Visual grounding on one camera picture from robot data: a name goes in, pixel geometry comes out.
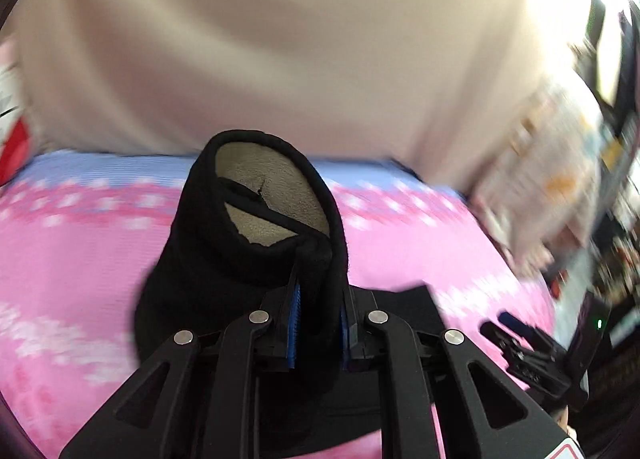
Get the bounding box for black pants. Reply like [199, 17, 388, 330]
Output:
[133, 128, 446, 457]

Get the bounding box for light floral patterned blanket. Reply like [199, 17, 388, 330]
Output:
[470, 75, 602, 278]

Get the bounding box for pink floral bed sheet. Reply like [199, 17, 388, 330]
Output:
[1, 150, 554, 458]

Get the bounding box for white cartoon face pillow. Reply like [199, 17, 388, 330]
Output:
[0, 37, 35, 186]

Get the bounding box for beige duvet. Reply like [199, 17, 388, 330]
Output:
[8, 0, 561, 191]

